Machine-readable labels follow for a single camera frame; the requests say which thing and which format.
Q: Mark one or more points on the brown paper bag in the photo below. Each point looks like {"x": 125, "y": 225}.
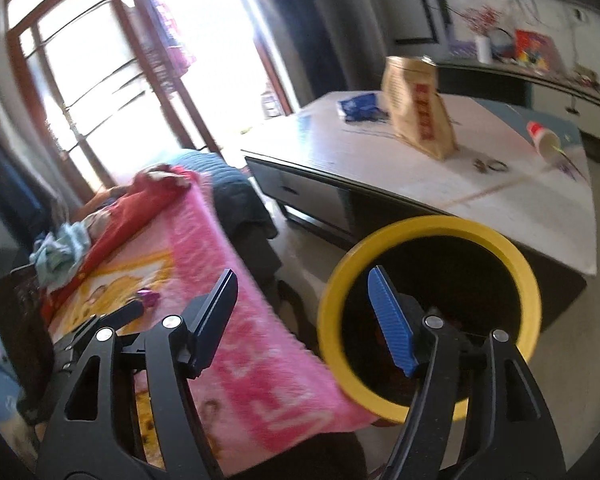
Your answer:
{"x": 416, "y": 110}

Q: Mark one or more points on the red quilt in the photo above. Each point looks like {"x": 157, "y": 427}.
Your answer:
{"x": 150, "y": 193}

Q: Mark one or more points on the red white paper cup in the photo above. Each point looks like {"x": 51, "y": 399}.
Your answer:
{"x": 546, "y": 142}

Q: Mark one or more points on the brown frame window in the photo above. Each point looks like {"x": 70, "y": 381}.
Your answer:
{"x": 113, "y": 85}

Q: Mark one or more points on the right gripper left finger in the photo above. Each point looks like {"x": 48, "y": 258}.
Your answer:
{"x": 94, "y": 432}

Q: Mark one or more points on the light blue cloth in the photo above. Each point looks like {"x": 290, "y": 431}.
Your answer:
{"x": 58, "y": 256}

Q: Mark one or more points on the pink cartoon blanket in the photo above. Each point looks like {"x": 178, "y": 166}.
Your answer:
{"x": 264, "y": 391}

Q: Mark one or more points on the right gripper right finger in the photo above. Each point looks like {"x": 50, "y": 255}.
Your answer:
{"x": 477, "y": 411}

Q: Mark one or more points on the white plastic bottle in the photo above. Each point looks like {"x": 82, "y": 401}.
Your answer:
{"x": 483, "y": 49}

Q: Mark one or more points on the white coffee table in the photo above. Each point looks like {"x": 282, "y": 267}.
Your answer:
{"x": 343, "y": 181}

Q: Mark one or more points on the white tv cabinet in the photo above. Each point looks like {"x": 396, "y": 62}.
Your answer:
{"x": 534, "y": 89}

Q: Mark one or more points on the dark blue curtain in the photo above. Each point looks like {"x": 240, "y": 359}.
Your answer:
{"x": 304, "y": 44}

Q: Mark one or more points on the blue tissue pack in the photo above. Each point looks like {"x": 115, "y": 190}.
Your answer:
{"x": 362, "y": 108}

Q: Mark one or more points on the purple green candy wrapper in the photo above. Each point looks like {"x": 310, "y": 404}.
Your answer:
{"x": 148, "y": 297}

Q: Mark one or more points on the keys on table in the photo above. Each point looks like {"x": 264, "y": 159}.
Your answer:
{"x": 484, "y": 166}

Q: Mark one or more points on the yellow rim trash bin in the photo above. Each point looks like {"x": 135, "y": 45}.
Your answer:
{"x": 463, "y": 271}

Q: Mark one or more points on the red picture box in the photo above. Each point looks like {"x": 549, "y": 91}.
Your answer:
{"x": 538, "y": 51}

